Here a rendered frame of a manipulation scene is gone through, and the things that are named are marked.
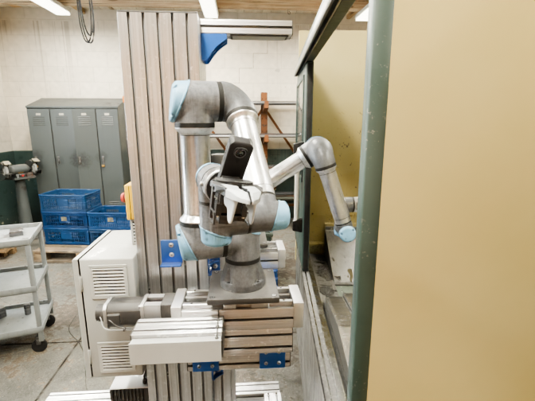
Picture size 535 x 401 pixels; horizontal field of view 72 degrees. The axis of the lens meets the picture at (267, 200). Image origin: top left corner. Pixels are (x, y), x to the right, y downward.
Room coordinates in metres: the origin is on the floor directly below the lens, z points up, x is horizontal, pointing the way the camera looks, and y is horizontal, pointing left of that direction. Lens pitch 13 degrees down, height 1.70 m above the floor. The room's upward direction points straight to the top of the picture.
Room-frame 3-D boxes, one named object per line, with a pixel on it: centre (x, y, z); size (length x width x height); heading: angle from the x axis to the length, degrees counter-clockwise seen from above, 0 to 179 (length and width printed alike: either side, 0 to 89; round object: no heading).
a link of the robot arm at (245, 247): (1.13, 0.09, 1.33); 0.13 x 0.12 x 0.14; 108
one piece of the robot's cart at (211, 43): (1.38, 0.19, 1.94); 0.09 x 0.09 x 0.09; 4
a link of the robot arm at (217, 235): (0.85, 0.11, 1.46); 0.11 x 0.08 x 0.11; 108
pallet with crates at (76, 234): (4.52, 2.21, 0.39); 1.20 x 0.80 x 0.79; 87
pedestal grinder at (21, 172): (5.09, 3.50, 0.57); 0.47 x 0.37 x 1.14; 154
